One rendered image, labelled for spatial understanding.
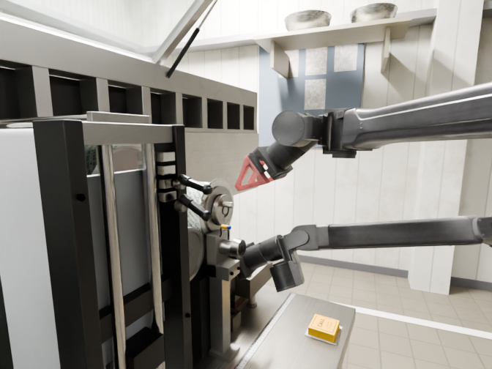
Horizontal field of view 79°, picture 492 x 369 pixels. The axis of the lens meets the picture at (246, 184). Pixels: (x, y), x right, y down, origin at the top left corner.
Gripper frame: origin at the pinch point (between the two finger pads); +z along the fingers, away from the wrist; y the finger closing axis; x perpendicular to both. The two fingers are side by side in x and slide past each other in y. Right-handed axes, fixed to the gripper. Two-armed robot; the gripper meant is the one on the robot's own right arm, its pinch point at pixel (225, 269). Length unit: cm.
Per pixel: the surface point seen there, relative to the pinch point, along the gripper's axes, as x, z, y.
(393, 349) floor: -115, 17, 141
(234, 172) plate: 31, 17, 58
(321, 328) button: -25.0, -14.5, 7.6
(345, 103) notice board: 66, -19, 252
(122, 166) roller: 26.3, -17.1, -31.8
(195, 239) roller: 10.7, -8.3, -14.5
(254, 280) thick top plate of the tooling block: -7.0, -2.6, 6.5
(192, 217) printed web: 15.4, -8.4, -12.2
